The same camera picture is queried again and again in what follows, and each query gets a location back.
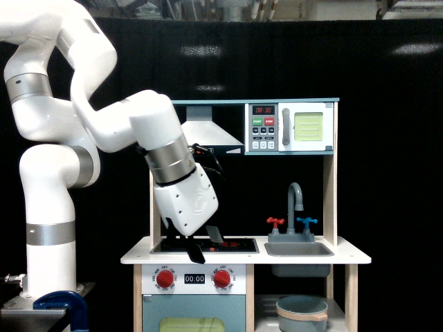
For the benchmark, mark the wooden toy kitchen frame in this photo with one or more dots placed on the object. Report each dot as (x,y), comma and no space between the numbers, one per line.
(252,188)

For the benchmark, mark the black toy stovetop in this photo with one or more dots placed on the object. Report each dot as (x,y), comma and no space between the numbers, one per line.
(230,246)

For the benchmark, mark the teal toy oven door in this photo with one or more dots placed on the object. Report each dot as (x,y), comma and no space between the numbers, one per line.
(230,309)

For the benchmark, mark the red faucet tap handle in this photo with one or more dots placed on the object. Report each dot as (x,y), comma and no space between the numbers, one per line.
(275,223)

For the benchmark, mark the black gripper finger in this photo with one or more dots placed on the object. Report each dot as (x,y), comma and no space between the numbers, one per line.
(214,234)
(194,251)

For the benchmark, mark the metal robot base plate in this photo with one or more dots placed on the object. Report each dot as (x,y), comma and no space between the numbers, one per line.
(17,314)

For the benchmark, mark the grey toy pot bowl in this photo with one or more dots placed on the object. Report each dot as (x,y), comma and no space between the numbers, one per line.
(302,313)

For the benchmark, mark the blue faucet tap handle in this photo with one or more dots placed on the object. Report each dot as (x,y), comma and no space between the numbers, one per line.
(306,222)

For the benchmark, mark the grey toy faucet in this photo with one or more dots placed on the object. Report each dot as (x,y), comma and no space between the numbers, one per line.
(295,204)

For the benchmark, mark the right red oven knob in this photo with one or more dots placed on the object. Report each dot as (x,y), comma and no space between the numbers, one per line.
(221,279)

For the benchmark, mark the oven timer display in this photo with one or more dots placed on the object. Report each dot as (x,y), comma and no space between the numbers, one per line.
(194,278)

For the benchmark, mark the blue C-clamp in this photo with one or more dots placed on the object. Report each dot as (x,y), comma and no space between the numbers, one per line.
(73,302)

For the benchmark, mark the toy range hood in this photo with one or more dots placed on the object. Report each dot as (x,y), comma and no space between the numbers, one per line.
(200,128)

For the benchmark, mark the toy microwave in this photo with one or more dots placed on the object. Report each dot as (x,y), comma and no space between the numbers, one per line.
(290,127)

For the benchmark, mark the grey toy sink basin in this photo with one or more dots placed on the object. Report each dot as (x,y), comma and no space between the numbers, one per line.
(299,249)

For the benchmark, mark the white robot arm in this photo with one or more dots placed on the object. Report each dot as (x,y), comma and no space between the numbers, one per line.
(62,57)

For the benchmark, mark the red oven knob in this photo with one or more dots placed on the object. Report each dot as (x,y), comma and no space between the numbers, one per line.
(221,279)
(165,279)

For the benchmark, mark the left red oven knob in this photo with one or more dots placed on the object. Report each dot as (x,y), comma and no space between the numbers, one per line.
(165,279)

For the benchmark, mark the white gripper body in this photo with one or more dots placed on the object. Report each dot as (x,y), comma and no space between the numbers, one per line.
(188,204)

